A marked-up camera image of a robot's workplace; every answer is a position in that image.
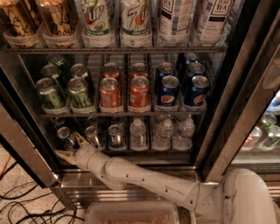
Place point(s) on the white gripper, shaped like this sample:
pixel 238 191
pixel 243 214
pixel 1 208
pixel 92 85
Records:
pixel 82 157

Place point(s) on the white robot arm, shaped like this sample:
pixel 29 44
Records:
pixel 241 197

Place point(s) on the front right green can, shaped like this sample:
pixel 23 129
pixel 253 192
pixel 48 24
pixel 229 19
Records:
pixel 78 89

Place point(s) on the green can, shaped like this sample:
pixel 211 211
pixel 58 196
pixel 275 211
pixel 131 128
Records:
pixel 78 89
pixel 50 93
pixel 60 61
pixel 80 70
pixel 53 71

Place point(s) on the open fridge door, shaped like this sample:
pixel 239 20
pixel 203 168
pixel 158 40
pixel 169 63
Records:
pixel 26 135

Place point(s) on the front left green can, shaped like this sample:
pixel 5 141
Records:
pixel 50 93

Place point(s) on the front left orange can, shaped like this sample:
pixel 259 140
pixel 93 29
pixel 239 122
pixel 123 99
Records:
pixel 109 93

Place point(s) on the orange can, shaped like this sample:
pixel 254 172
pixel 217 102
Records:
pixel 111 70
pixel 139 92
pixel 109 93
pixel 139 69

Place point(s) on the rear right green can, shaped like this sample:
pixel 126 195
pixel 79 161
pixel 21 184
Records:
pixel 80 70

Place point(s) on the front right orange can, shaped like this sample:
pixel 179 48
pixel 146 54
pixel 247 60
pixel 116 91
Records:
pixel 139 92

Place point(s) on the middle left green can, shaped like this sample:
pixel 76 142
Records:
pixel 53 71

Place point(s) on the rear left orange can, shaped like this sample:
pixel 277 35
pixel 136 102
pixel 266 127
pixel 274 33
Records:
pixel 111 70

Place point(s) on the rear left green can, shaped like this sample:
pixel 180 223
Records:
pixel 60 61

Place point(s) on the rear right orange can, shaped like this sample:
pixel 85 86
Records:
pixel 139 69

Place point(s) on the front left pepsi can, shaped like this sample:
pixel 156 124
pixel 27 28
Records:
pixel 168 92

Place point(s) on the pepsi can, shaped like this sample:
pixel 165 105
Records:
pixel 191 70
pixel 168 92
pixel 185 58
pixel 165 68
pixel 196 91

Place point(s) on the rear left pepsi can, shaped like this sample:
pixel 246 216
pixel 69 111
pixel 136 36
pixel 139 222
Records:
pixel 165 68

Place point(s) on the left 7up can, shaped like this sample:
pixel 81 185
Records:
pixel 97 16

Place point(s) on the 7up can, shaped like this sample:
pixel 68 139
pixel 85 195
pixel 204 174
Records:
pixel 135 16
pixel 97 16

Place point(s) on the right lacroix can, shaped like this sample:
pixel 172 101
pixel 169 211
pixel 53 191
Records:
pixel 59 16

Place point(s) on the lacroix can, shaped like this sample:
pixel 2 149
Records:
pixel 20 18
pixel 59 16

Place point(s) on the front right pepsi can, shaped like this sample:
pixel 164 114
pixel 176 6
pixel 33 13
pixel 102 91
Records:
pixel 196 91

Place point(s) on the left lacroix can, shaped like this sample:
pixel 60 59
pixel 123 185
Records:
pixel 20 18

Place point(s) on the middle right pepsi can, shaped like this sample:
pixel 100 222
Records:
pixel 191 70

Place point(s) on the rear right pepsi can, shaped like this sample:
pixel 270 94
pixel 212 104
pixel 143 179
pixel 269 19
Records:
pixel 185 58

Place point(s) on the right 7up can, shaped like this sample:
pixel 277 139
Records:
pixel 135 16

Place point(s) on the red can right fridge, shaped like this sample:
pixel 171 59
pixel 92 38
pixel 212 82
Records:
pixel 252 139

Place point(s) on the green can right fridge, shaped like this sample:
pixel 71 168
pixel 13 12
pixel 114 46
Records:
pixel 271 133

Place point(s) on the left water bottle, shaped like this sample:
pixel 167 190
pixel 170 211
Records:
pixel 137 135

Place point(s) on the water bottle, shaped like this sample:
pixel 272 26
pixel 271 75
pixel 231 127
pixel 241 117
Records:
pixel 137 135
pixel 163 135
pixel 182 140

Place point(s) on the left clear plastic bin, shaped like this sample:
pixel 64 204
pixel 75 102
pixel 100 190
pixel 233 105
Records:
pixel 134 212

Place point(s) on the middle water bottle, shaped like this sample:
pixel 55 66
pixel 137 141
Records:
pixel 163 135

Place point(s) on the right water bottle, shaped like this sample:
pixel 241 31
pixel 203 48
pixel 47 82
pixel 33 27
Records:
pixel 182 140

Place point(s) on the left teas tea bottle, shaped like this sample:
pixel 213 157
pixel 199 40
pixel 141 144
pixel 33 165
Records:
pixel 174 16

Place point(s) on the teas tea bottle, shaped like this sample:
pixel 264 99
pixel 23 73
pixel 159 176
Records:
pixel 210 18
pixel 174 16

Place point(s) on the right teas tea bottle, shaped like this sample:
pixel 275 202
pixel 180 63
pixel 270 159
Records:
pixel 210 18

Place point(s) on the middle wire shelf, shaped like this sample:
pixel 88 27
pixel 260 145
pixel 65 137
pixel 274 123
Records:
pixel 152 113

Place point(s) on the wire shelf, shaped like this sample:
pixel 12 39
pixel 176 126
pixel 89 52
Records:
pixel 152 113
pixel 115 50

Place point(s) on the top wire shelf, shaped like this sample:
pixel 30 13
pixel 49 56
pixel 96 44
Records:
pixel 115 50

